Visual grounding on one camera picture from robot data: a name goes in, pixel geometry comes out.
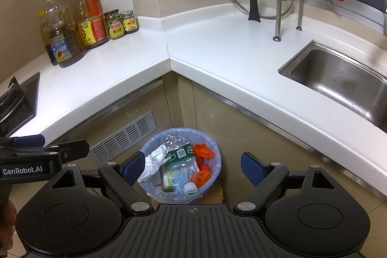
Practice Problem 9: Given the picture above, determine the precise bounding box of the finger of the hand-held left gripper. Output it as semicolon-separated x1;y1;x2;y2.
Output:
0;134;46;150
6;140;90;162

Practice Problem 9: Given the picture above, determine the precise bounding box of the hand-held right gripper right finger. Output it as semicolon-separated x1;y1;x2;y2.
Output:
236;152;333;214

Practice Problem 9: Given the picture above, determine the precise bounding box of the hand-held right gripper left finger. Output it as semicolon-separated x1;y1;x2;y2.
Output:
51;152;155;214

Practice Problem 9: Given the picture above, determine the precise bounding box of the large white paper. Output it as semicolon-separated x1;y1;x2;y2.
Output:
138;146;167;183

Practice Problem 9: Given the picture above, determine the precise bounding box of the white plastic trash basket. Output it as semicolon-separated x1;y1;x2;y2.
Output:
138;127;222;205

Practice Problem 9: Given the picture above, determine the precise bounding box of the clear plastic bottle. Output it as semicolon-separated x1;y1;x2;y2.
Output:
160;133;201;183

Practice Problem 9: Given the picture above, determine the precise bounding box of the blue white wrapper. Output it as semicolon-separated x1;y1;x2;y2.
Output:
174;170;191;186

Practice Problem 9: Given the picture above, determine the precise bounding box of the orange plastic bag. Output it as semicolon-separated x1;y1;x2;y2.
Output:
193;144;214;186

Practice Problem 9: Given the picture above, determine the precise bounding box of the white round lid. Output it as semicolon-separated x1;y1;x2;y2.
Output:
183;182;198;196

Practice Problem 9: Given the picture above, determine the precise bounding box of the blue lined trash bin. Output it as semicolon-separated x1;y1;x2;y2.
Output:
138;127;222;205

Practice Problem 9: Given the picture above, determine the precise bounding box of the person's left hand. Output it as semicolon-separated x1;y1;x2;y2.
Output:
0;200;17;250

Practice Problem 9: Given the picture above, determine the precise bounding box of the black gas stove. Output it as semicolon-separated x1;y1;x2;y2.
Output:
0;71;41;138

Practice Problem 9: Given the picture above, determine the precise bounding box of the grey cabinet vent grille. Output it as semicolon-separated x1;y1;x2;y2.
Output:
89;111;157;164

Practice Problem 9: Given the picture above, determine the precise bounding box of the large dark oil bottle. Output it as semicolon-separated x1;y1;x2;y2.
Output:
45;0;86;69

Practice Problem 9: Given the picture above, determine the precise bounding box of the stainless steel sink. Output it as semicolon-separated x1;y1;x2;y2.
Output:
277;40;387;134

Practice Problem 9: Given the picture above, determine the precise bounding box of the green label paste jar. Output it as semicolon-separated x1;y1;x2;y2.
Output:
104;9;125;40

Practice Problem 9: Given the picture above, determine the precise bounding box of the small jar checkered lid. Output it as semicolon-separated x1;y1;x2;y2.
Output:
120;9;140;34

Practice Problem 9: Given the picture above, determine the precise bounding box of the sauce bottle orange handle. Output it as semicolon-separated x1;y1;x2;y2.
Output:
75;0;110;49

